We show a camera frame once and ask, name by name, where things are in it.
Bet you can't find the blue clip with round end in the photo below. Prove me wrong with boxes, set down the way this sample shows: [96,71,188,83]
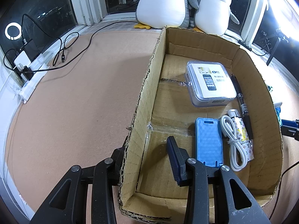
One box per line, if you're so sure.
[275,107,282,126]

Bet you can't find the white usb cable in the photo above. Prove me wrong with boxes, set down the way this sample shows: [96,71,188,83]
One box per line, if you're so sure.
[219,114,248,172]

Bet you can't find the patterned white lighter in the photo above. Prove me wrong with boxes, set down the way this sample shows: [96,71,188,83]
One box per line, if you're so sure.
[223,109,254,171]

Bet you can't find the black pen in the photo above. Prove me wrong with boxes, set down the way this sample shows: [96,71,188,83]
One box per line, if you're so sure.
[231,74,253,144]

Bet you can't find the blue phone stand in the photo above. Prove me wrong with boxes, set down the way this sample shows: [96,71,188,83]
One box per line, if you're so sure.
[195,117,223,168]

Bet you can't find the cardboard box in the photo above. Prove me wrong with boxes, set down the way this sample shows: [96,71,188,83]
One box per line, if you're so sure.
[118,28,283,223]

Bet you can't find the clear plastic phone box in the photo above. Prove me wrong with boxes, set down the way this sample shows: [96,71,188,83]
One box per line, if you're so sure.
[185,61,237,107]

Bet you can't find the small penguin plush toy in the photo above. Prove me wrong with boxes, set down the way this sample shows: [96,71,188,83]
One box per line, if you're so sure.
[194,0,240,36]

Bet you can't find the white power strip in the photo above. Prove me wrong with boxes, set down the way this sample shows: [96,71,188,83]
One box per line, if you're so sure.
[19,54,49,104]

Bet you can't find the white charger on strip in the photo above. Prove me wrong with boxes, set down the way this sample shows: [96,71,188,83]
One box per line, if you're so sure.
[14,51,31,71]

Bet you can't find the large penguin plush toy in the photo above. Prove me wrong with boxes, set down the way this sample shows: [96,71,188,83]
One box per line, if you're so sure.
[133,0,199,29]

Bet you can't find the ring light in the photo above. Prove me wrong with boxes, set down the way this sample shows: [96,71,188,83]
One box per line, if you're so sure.
[269,0,298,41]

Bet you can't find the black cable on floor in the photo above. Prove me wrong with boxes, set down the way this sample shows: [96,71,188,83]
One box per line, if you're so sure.
[2,14,141,73]

